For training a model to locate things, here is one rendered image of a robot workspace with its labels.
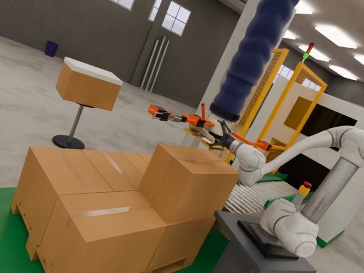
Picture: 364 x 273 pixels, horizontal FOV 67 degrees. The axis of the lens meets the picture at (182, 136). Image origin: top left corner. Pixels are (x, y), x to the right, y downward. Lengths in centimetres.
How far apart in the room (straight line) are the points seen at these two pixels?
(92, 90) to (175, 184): 187
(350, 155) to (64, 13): 908
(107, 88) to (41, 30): 661
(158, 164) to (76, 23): 820
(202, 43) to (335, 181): 968
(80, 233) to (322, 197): 129
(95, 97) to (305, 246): 266
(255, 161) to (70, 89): 235
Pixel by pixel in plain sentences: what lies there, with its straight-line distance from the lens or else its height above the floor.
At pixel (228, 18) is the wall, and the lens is 1138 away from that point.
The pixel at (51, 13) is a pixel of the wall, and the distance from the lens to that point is 981.
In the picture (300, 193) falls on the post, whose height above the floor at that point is 93.
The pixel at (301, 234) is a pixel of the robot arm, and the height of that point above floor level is 100.
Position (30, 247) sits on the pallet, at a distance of 220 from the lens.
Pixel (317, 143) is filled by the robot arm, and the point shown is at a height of 145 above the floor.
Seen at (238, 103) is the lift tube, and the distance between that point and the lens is 193.
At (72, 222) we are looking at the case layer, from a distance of 166.
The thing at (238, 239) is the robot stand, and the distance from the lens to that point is 176.
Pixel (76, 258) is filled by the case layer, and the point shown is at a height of 42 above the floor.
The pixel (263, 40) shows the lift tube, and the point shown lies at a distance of 192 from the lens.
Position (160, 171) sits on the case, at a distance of 196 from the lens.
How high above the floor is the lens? 155
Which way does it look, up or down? 14 degrees down
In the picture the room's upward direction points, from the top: 25 degrees clockwise
